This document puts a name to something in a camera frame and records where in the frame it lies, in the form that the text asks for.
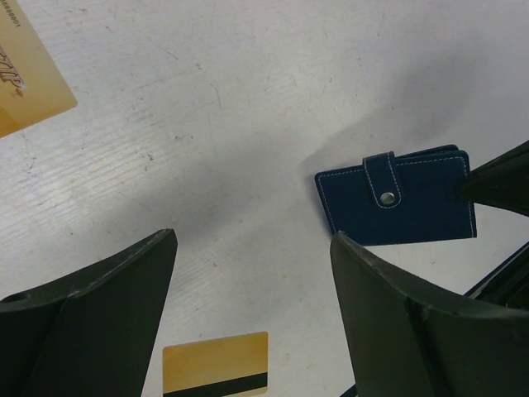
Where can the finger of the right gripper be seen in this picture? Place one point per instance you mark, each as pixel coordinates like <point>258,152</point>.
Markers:
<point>501,182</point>

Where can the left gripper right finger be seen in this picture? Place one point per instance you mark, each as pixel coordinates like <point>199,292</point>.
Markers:
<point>409,337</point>

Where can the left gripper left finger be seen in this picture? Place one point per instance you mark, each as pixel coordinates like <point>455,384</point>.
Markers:
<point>91,332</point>

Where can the blue leather card holder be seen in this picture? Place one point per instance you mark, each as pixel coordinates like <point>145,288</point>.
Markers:
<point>389,199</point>

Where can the gold card magnetic stripe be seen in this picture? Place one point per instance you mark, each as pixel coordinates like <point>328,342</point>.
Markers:
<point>227,366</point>

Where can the gold card face up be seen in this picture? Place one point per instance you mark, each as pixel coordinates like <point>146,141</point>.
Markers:
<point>32,87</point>

